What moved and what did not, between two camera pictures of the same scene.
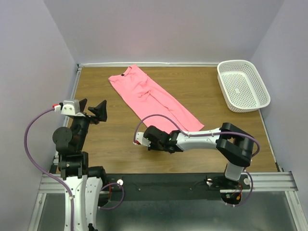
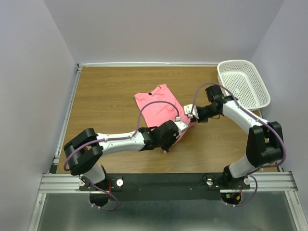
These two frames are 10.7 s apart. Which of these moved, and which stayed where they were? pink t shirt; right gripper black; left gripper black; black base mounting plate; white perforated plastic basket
Moved: right gripper black; pink t shirt; left gripper black
Stayed: white perforated plastic basket; black base mounting plate
